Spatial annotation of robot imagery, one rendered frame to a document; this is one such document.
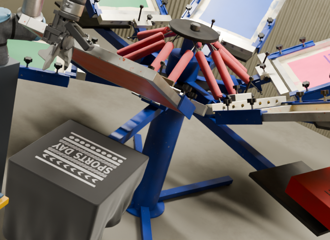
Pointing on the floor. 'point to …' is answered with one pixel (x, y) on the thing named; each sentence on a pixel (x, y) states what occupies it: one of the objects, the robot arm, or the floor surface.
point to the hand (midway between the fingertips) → (55, 71)
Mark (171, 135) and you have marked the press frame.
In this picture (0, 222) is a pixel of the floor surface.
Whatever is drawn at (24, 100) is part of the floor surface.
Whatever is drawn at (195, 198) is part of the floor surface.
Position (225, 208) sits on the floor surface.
